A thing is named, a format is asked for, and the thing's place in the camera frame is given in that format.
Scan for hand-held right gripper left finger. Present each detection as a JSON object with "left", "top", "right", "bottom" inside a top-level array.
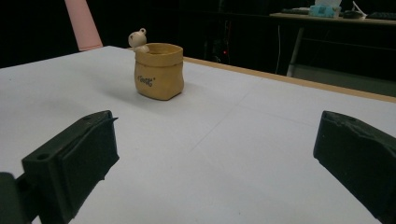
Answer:
[{"left": 21, "top": 109, "right": 120, "bottom": 224}]

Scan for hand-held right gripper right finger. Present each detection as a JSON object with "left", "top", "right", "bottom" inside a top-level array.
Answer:
[{"left": 313, "top": 110, "right": 396, "bottom": 224}]

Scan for tan cup with bear figure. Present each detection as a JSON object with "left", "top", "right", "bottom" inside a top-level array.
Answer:
[{"left": 127, "top": 27, "right": 185, "bottom": 102}]

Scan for pink hair brush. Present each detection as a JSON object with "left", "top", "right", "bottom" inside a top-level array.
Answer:
[{"left": 64, "top": 0, "right": 104, "bottom": 52}]

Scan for white table mat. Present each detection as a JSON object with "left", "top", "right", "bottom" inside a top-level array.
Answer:
[{"left": 0, "top": 46, "right": 396, "bottom": 224}]

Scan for white-legged desk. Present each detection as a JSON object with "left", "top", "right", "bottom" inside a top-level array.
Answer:
[{"left": 269, "top": 12, "right": 396, "bottom": 78}]

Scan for black keyboard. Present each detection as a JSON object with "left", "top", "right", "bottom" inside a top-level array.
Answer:
[
  {"left": 279, "top": 7, "right": 311, "bottom": 15},
  {"left": 365, "top": 11, "right": 396, "bottom": 21}
]

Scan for teal box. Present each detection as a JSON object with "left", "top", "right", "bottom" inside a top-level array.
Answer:
[{"left": 308, "top": 4, "right": 342, "bottom": 19}]

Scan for black computer tower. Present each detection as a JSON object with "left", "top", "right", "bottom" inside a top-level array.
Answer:
[{"left": 204, "top": 18, "right": 239, "bottom": 64}]

